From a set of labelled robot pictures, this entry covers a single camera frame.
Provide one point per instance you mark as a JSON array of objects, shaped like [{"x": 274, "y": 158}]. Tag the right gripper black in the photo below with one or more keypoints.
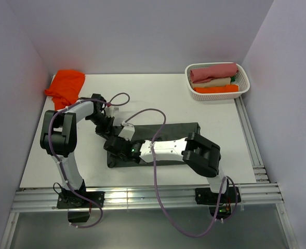
[{"x": 124, "y": 139}]

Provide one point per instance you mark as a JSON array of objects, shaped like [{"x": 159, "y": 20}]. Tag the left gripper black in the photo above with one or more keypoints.
[{"x": 107, "y": 130}]

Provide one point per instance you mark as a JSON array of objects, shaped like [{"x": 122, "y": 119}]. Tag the dark grey t shirt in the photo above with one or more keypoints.
[{"x": 171, "y": 131}]

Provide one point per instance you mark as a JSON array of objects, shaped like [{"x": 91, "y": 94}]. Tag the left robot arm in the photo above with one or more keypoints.
[{"x": 59, "y": 140}]

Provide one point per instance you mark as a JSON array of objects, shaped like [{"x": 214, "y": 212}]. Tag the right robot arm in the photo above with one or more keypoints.
[{"x": 200, "y": 154}]

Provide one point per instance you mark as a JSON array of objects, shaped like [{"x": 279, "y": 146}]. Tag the orange t shirt on table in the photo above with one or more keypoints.
[{"x": 65, "y": 88}]

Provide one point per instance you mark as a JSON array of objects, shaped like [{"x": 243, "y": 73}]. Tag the rolled pink t shirt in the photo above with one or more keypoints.
[{"x": 213, "y": 72}]

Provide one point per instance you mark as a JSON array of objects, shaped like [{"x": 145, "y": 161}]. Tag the rolled beige t shirt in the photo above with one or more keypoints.
[{"x": 219, "y": 82}]

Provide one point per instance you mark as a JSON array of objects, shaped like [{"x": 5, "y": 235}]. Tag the rolled orange t shirt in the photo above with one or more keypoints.
[{"x": 219, "y": 89}]

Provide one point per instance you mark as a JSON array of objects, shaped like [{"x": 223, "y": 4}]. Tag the white plastic basket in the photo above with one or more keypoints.
[{"x": 241, "y": 80}]

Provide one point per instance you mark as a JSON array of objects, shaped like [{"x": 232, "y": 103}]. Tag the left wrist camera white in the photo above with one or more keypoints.
[{"x": 111, "y": 111}]

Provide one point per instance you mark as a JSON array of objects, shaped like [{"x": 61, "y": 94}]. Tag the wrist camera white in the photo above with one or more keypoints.
[
  {"x": 111, "y": 111},
  {"x": 127, "y": 131}
]

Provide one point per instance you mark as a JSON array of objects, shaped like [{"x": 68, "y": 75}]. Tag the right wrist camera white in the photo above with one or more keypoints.
[{"x": 127, "y": 131}]

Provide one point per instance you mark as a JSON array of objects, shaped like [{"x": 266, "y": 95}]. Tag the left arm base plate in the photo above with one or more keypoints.
[{"x": 68, "y": 201}]

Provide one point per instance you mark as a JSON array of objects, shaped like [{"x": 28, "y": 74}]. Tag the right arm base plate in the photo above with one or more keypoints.
[{"x": 204, "y": 196}]

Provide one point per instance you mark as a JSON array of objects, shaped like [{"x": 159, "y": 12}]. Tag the aluminium rail frame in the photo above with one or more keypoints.
[{"x": 262, "y": 192}]

